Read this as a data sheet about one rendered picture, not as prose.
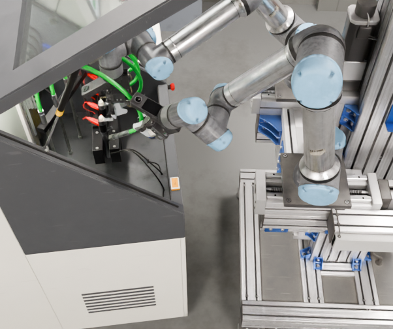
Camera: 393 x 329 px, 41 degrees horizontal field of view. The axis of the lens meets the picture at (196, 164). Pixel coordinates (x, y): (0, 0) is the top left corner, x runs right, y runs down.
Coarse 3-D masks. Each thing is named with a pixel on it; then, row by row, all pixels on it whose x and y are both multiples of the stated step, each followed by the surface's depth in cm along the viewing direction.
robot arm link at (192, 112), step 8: (176, 104) 150; (184, 104) 146; (192, 104) 145; (200, 104) 147; (168, 112) 152; (176, 112) 149; (184, 112) 145; (192, 112) 145; (200, 112) 147; (168, 120) 153; (176, 120) 150; (184, 120) 147; (192, 120) 146; (200, 120) 147; (192, 128) 150
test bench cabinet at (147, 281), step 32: (32, 256) 191; (64, 256) 193; (96, 256) 196; (128, 256) 199; (160, 256) 202; (64, 288) 213; (96, 288) 216; (128, 288) 220; (160, 288) 224; (64, 320) 237; (96, 320) 241; (128, 320) 245
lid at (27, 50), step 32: (0, 0) 160; (32, 0) 152; (64, 0) 142; (96, 0) 133; (128, 0) 121; (160, 0) 114; (192, 0) 114; (0, 32) 148; (32, 32) 142; (64, 32) 133; (96, 32) 121; (128, 32) 118; (0, 64) 138; (32, 64) 129; (64, 64) 123; (0, 96) 129
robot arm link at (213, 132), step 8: (208, 112) 156; (216, 112) 155; (224, 112) 156; (208, 120) 150; (216, 120) 153; (224, 120) 155; (200, 128) 150; (208, 128) 150; (216, 128) 152; (224, 128) 154; (200, 136) 152; (208, 136) 152; (216, 136) 152; (224, 136) 153; (208, 144) 154; (216, 144) 153; (224, 144) 154
